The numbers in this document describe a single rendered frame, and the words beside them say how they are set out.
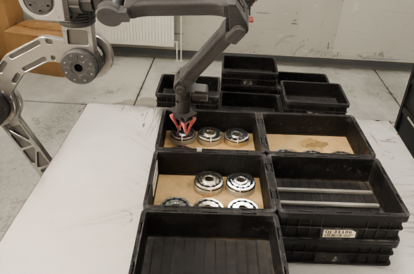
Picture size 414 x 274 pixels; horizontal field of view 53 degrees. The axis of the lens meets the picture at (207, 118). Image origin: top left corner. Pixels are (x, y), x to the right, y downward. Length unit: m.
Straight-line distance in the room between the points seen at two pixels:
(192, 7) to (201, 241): 0.69
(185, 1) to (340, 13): 3.45
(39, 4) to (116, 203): 0.76
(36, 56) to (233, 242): 1.07
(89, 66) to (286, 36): 3.19
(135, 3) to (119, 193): 0.76
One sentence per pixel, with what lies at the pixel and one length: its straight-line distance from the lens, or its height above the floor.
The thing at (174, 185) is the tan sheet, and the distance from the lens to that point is 1.49.
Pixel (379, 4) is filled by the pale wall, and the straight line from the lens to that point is 4.66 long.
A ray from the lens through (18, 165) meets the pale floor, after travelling 3.15.
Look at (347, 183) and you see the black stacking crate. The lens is 1.61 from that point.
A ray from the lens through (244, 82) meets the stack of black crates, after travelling 2.96.
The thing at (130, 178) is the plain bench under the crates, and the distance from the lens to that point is 1.74.
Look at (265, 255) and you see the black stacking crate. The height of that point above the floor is 0.83.
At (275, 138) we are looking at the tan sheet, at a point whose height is 0.83.
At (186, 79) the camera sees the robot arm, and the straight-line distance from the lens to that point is 1.49.
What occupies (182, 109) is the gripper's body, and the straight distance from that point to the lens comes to 1.62.
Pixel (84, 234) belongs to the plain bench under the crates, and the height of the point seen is 0.70.
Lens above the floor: 1.79
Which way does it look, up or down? 31 degrees down
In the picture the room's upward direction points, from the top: 2 degrees clockwise
